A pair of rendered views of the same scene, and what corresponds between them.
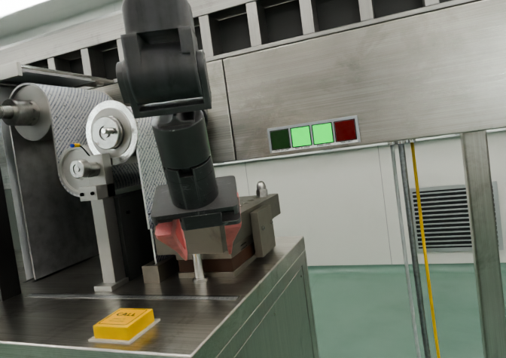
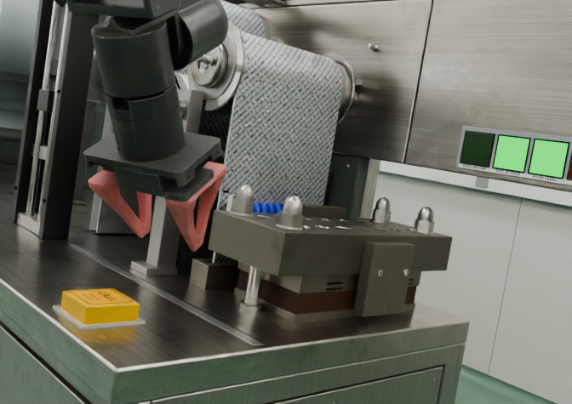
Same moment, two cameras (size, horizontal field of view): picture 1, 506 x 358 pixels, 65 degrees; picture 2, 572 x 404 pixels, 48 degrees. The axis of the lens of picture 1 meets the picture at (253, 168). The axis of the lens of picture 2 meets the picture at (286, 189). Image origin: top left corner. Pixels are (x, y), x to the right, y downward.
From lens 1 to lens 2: 0.27 m
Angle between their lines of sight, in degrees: 25
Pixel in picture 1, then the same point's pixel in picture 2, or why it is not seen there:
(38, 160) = not seen: hidden behind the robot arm
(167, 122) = (105, 26)
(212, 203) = (157, 162)
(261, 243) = (366, 295)
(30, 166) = not seen: hidden behind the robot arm
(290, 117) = (506, 116)
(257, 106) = (460, 85)
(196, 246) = (251, 253)
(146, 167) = (242, 126)
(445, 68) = not seen: outside the picture
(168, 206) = (111, 148)
